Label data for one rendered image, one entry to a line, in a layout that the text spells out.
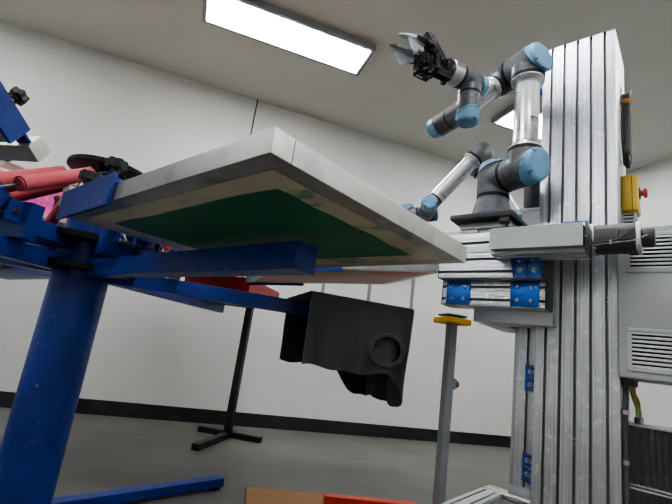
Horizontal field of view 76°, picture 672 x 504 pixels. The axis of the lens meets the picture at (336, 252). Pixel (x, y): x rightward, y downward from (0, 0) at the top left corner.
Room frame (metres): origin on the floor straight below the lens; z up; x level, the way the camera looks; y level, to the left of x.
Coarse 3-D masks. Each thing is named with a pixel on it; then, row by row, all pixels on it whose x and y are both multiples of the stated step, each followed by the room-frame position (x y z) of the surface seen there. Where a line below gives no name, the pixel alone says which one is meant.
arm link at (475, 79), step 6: (468, 72) 1.21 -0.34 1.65; (474, 72) 1.22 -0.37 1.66; (480, 72) 1.24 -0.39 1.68; (468, 78) 1.22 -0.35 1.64; (474, 78) 1.22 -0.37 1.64; (480, 78) 1.23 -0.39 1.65; (486, 78) 1.24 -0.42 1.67; (462, 84) 1.23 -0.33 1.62; (468, 84) 1.23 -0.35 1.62; (474, 84) 1.22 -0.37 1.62; (480, 84) 1.23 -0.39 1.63; (486, 84) 1.24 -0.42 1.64; (480, 90) 1.24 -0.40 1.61; (486, 90) 1.26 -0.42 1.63
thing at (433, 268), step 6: (420, 264) 1.82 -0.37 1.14; (426, 264) 1.83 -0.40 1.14; (432, 264) 1.84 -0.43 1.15; (438, 264) 1.84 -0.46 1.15; (360, 270) 1.77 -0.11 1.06; (366, 270) 1.77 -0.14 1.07; (372, 270) 1.78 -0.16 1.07; (378, 270) 1.78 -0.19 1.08; (384, 270) 1.78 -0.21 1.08; (390, 270) 1.78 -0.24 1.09; (396, 270) 1.79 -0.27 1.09; (402, 270) 1.79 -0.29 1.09; (408, 270) 1.80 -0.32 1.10; (414, 270) 1.81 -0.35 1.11; (420, 270) 1.82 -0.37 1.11; (426, 270) 1.83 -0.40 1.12; (432, 270) 1.84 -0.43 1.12; (246, 276) 2.16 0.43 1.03; (252, 276) 1.97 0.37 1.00; (258, 276) 1.92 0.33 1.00; (420, 276) 2.03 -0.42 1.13; (252, 282) 2.18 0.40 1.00; (258, 282) 2.18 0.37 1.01; (264, 282) 2.19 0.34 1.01; (270, 282) 2.19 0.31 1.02; (276, 282) 2.19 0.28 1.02; (282, 282) 2.20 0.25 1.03; (288, 282) 2.20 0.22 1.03; (390, 282) 2.29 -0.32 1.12
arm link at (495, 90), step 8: (496, 72) 1.43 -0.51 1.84; (496, 80) 1.42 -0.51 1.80; (488, 88) 1.41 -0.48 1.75; (496, 88) 1.43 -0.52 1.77; (504, 88) 1.44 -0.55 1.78; (488, 96) 1.42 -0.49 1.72; (496, 96) 1.46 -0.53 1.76; (480, 104) 1.41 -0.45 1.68; (432, 120) 1.37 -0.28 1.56; (440, 120) 1.33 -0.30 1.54; (432, 128) 1.38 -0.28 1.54; (440, 128) 1.35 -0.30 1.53; (448, 128) 1.34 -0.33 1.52; (432, 136) 1.41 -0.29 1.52; (440, 136) 1.40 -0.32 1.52
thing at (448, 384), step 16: (448, 320) 1.99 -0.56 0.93; (464, 320) 2.02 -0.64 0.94; (448, 336) 2.06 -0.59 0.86; (448, 352) 2.05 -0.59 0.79; (448, 368) 2.05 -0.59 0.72; (448, 384) 2.05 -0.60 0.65; (448, 400) 2.05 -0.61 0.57; (448, 416) 2.05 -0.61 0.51; (448, 432) 2.06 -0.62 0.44; (448, 448) 2.06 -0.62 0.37
